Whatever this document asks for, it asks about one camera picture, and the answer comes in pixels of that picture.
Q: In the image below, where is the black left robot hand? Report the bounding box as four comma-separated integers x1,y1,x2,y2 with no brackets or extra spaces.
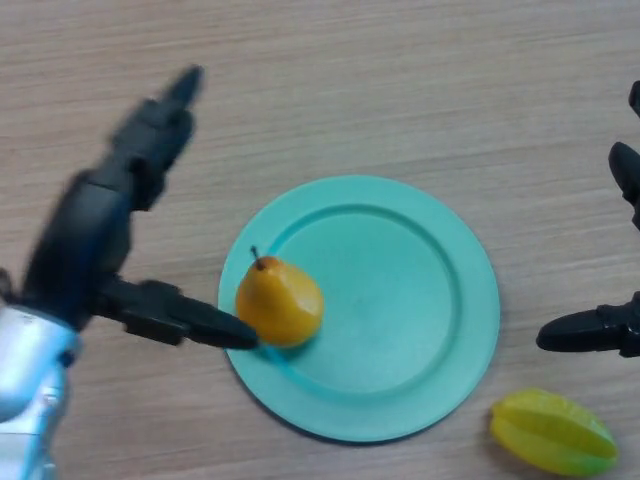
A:
13,64,260,351

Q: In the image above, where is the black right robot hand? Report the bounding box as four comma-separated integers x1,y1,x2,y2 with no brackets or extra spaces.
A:
535,80,640,358

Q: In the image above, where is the green round plate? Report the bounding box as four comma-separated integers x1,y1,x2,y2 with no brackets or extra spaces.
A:
218,174,501,444

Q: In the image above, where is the yellow-green starfruit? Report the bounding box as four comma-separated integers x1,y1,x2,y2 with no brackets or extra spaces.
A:
489,387,620,477

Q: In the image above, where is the yellow pear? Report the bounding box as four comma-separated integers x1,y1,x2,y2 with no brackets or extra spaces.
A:
235,245,325,350

